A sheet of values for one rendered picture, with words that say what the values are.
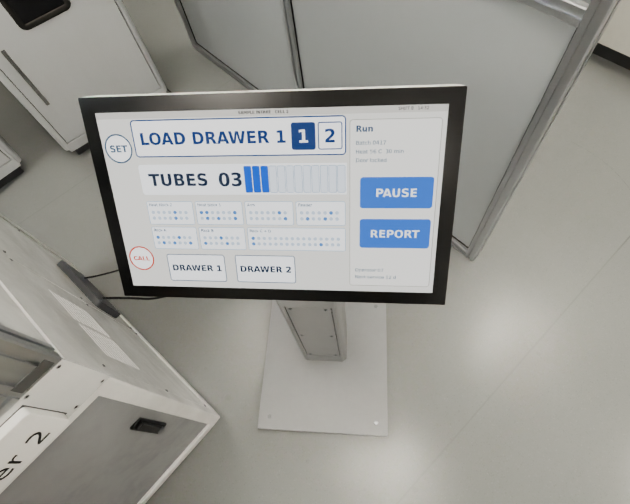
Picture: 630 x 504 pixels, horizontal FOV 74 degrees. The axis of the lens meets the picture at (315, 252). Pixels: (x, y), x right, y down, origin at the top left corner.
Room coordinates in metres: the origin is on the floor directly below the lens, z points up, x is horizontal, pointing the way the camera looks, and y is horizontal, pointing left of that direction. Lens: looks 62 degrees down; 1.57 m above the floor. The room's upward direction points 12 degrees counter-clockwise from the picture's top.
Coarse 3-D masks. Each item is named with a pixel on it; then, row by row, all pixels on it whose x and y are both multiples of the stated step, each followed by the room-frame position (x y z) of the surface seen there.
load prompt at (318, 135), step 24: (144, 120) 0.47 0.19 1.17; (168, 120) 0.46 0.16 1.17; (192, 120) 0.45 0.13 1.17; (216, 120) 0.44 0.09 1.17; (240, 120) 0.43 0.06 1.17; (264, 120) 0.42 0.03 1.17; (288, 120) 0.41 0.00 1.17; (312, 120) 0.40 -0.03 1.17; (336, 120) 0.40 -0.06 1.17; (144, 144) 0.45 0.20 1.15; (168, 144) 0.44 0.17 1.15; (192, 144) 0.43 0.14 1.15; (216, 144) 0.42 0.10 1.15; (240, 144) 0.41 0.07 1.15; (264, 144) 0.40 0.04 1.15; (288, 144) 0.39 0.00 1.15; (312, 144) 0.39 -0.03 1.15; (336, 144) 0.38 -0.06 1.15
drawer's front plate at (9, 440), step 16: (16, 416) 0.17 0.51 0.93; (32, 416) 0.16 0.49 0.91; (48, 416) 0.17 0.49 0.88; (64, 416) 0.17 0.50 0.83; (0, 432) 0.15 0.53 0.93; (16, 432) 0.14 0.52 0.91; (32, 432) 0.15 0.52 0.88; (48, 432) 0.15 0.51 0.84; (0, 448) 0.13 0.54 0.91; (16, 448) 0.13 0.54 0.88; (32, 448) 0.13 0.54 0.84; (0, 464) 0.11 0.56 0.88; (16, 464) 0.11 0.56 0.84; (0, 480) 0.09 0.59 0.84
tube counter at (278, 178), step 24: (216, 168) 0.40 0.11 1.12; (240, 168) 0.39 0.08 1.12; (264, 168) 0.38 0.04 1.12; (288, 168) 0.37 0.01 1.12; (312, 168) 0.37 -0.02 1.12; (336, 168) 0.36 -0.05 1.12; (240, 192) 0.37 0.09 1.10; (264, 192) 0.36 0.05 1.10; (288, 192) 0.35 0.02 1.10; (312, 192) 0.35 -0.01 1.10; (336, 192) 0.34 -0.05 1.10
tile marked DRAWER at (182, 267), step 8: (168, 256) 0.34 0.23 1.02; (176, 256) 0.34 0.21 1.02; (184, 256) 0.33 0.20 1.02; (192, 256) 0.33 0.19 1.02; (200, 256) 0.33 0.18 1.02; (208, 256) 0.32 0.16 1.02; (216, 256) 0.32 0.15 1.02; (224, 256) 0.32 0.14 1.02; (168, 264) 0.33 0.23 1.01; (176, 264) 0.33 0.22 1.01; (184, 264) 0.32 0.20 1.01; (192, 264) 0.32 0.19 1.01; (200, 264) 0.32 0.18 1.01; (208, 264) 0.32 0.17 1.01; (216, 264) 0.31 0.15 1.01; (224, 264) 0.31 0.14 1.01; (176, 272) 0.32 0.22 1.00; (184, 272) 0.32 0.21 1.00; (192, 272) 0.31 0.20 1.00; (200, 272) 0.31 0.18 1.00; (208, 272) 0.31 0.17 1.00; (216, 272) 0.30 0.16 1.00; (224, 272) 0.30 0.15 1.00; (176, 280) 0.31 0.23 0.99; (184, 280) 0.31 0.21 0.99; (192, 280) 0.31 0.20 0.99; (200, 280) 0.30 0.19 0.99; (208, 280) 0.30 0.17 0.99; (216, 280) 0.30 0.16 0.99; (224, 280) 0.29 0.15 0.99
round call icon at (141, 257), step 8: (128, 248) 0.36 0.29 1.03; (136, 248) 0.36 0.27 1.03; (144, 248) 0.36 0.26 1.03; (152, 248) 0.35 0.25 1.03; (128, 256) 0.35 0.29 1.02; (136, 256) 0.35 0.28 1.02; (144, 256) 0.35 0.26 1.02; (152, 256) 0.35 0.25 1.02; (136, 264) 0.34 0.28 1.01; (144, 264) 0.34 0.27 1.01; (152, 264) 0.34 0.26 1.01
